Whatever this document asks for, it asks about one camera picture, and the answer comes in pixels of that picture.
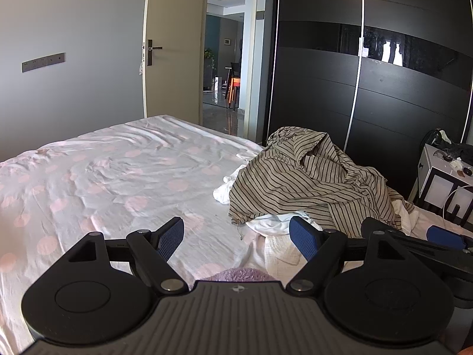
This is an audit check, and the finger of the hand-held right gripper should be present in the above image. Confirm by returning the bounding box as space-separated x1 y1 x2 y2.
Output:
426 225 473 252
361 217 473 267

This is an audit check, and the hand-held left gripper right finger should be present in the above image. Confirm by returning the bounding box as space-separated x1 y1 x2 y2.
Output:
285 216 405 294

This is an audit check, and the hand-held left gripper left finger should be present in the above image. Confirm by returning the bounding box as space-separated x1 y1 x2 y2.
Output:
69 217 187 296

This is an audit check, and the beige striped shirt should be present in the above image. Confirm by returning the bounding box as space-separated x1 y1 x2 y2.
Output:
228 126 407 238

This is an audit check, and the white garment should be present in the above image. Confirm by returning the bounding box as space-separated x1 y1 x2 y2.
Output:
213 151 420 238

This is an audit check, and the white black nightstand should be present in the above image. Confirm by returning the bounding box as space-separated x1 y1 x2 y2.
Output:
417 143 473 226

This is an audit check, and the purple fluffy sweater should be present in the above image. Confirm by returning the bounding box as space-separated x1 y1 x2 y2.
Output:
196 266 276 282

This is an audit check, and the pink dotted white bed sheet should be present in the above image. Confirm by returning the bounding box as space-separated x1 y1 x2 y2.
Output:
0 114 459 354

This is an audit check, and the black sliding wardrobe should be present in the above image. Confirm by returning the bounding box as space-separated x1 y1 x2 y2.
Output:
266 0 473 208

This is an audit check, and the cream door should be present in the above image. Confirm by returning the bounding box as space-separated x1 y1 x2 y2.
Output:
142 0 211 126

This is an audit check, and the orange chair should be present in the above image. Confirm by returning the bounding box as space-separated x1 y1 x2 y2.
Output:
225 67 242 111

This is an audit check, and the green house plant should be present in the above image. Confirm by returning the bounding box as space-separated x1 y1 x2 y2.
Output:
204 47 217 80

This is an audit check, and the white cable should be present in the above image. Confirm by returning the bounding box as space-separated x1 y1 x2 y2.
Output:
441 184 473 224

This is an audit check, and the dark door handle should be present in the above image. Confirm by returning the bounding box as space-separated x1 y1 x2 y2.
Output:
146 39 163 66

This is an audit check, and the grey wall switch panel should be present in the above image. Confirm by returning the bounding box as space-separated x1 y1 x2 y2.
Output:
21 52 66 73

